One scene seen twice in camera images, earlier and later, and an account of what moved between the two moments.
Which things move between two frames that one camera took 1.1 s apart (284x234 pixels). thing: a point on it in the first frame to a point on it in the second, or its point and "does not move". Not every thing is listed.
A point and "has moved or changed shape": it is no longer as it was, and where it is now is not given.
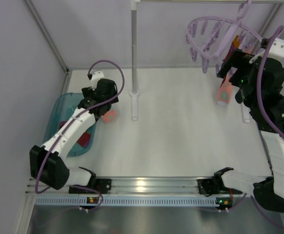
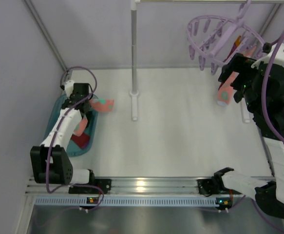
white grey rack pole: (134, 93) does not move
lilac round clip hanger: (212, 39) does not move
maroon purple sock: (84, 139) does not move
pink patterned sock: (109, 116) has moved or changed shape
